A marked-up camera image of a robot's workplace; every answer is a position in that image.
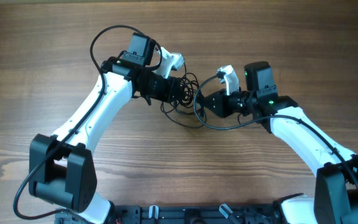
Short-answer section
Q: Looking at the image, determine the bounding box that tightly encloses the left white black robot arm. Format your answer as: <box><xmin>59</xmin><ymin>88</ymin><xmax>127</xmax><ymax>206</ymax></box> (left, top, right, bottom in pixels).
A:
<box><xmin>26</xmin><ymin>32</ymin><xmax>185</xmax><ymax>223</ymax></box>

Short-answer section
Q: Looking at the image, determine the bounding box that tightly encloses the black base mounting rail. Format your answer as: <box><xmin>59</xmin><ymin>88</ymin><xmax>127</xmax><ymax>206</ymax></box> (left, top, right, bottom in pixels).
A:
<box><xmin>53</xmin><ymin>203</ymin><xmax>279</xmax><ymax>224</ymax></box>

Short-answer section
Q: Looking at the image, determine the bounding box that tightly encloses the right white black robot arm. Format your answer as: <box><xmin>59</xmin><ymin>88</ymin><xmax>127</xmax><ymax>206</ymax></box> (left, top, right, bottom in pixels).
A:
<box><xmin>194</xmin><ymin>61</ymin><xmax>358</xmax><ymax>223</ymax></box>

